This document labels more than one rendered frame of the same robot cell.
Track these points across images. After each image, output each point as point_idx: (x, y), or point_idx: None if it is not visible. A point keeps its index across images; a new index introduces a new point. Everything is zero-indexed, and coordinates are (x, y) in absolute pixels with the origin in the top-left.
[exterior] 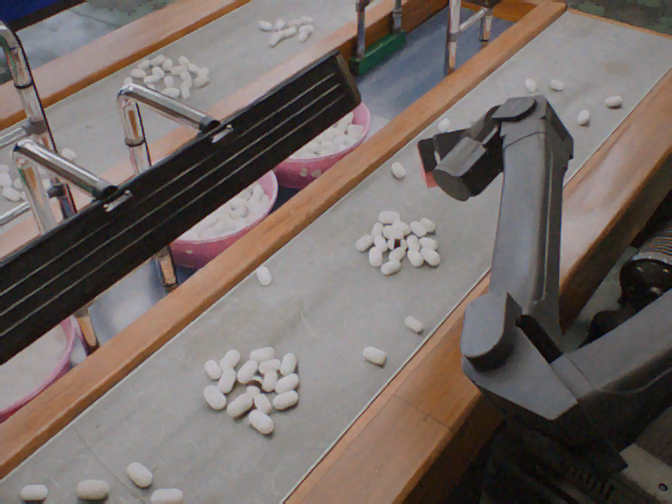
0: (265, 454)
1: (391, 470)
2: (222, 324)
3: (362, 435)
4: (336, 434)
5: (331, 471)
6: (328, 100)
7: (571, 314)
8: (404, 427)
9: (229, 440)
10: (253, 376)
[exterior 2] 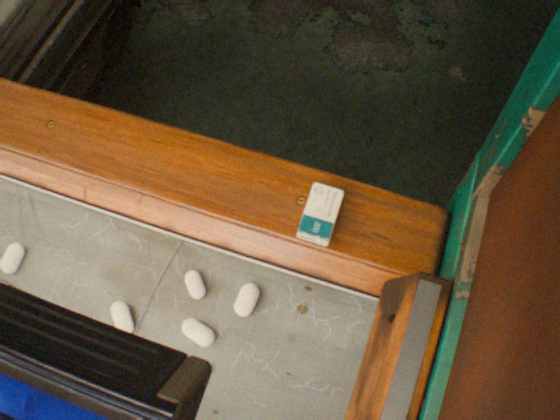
0: (46, 244)
1: (47, 112)
2: None
3: (14, 147)
4: (11, 184)
5: (58, 161)
6: None
7: None
8: (0, 114)
9: (38, 288)
10: None
